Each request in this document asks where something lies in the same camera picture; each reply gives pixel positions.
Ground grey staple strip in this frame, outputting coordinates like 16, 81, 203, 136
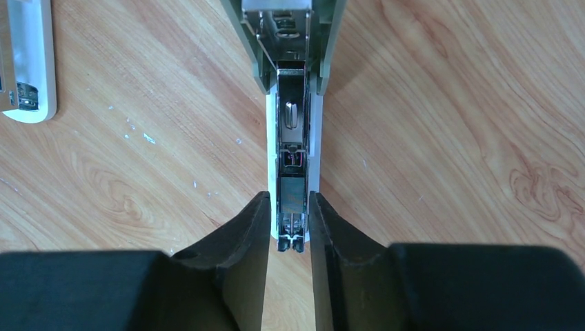
279, 177, 306, 214

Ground white stapler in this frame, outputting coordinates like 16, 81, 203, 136
1, 1, 57, 124

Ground grey stapler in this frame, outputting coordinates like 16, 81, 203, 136
222, 1, 346, 253

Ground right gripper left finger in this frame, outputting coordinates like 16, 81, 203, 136
1, 192, 271, 330

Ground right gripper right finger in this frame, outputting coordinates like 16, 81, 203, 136
309, 192, 584, 330

